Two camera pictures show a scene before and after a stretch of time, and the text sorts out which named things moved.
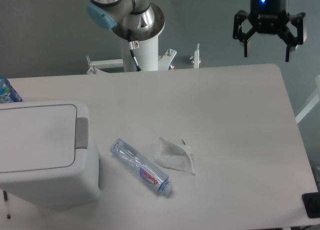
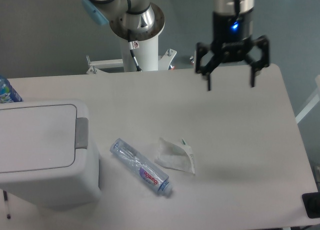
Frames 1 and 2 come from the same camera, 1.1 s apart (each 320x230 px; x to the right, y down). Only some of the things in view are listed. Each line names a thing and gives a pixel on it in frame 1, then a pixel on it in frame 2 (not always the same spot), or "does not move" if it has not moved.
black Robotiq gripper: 269,15 -> 232,40
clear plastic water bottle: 140,167 does not move
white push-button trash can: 46,158 does not move
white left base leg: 95,66 does not move
